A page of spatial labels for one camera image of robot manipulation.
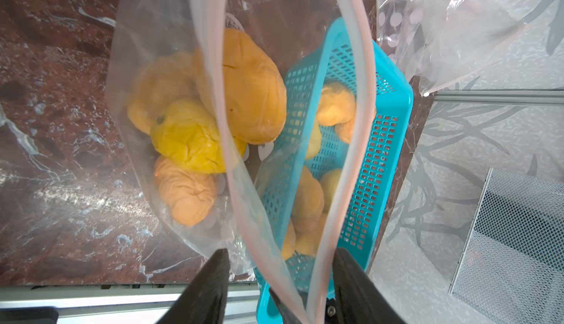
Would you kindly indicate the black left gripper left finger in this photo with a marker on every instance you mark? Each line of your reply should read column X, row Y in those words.
column 205, row 298

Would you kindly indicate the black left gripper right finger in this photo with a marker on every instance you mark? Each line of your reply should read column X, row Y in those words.
column 356, row 299

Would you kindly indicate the orange potato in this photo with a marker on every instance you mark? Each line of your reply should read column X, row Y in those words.
column 288, row 248
column 309, row 203
column 188, row 194

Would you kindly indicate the yellow wrinkled potato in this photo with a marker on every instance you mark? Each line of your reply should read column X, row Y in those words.
column 188, row 135

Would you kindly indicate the clear zipper bag with dots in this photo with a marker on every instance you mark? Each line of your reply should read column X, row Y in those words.
column 287, row 31

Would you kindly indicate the large brown potato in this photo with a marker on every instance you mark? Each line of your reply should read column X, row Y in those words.
column 255, row 94

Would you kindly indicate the clear zipper bag rear flat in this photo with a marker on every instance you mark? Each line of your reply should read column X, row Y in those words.
column 398, row 29

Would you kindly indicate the clear zipper bag rear upright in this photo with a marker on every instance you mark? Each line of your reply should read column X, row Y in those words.
column 445, row 41

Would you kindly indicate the green-yellow potato right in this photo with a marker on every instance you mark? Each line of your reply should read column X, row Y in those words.
column 329, row 182

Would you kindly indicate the green-yellow potato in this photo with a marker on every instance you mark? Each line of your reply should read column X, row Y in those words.
column 329, row 182
column 314, row 144

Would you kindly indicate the green-yellow potato middle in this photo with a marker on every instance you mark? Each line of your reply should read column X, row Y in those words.
column 314, row 144

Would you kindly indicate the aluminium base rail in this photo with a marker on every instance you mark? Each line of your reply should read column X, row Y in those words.
column 97, row 304

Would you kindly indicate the white wire wall basket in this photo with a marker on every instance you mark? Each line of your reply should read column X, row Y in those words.
column 511, row 267

